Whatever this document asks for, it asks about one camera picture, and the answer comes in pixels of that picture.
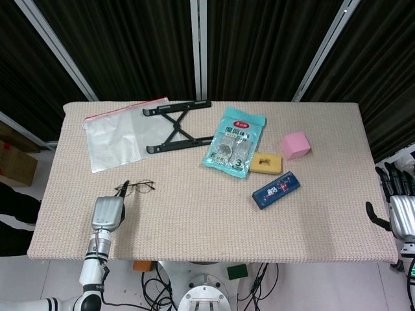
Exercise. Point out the black folding laptop stand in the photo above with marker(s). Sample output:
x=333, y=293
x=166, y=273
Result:
x=178, y=126

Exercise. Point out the yellow sponge with cutout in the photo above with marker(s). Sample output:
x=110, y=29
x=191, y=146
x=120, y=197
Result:
x=266, y=163

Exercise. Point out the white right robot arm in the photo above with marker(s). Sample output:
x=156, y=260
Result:
x=407, y=259

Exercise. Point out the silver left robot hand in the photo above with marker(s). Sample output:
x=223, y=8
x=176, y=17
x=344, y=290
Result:
x=107, y=210

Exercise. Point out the black pleated curtain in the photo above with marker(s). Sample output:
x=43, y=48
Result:
x=259, y=48
x=129, y=48
x=29, y=84
x=386, y=81

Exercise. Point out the pink foam cube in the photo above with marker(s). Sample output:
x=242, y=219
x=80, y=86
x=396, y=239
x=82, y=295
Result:
x=295, y=145

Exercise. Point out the white metal frame post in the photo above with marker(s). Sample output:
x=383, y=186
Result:
x=26, y=129
x=198, y=48
x=324, y=52
x=58, y=52

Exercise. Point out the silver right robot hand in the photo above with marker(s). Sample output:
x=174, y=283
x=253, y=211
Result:
x=402, y=214

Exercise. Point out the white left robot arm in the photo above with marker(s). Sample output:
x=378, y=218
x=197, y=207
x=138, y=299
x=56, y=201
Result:
x=94, y=278

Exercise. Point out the thin-framed eyeglasses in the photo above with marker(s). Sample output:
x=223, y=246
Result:
x=142, y=186

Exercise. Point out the orange block under table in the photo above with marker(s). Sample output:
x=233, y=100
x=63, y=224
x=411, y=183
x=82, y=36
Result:
x=142, y=266

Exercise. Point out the brown cardboard box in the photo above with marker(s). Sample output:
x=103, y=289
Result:
x=16, y=162

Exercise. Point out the green block under table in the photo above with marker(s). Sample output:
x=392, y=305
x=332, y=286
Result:
x=237, y=271

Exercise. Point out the clear zip bag red strip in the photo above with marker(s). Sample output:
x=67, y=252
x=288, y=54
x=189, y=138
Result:
x=120, y=136

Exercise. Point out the black object beside table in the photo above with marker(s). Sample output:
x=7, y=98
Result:
x=16, y=220

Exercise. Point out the dark blue printed box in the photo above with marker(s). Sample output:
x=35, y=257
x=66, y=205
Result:
x=277, y=190

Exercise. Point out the teal cleaning cloth package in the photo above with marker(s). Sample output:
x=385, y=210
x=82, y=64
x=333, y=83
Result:
x=235, y=142

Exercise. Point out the beige woven tablecloth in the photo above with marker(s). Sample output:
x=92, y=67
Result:
x=207, y=220

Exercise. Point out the round silver robot base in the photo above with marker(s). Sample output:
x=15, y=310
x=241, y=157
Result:
x=206, y=296

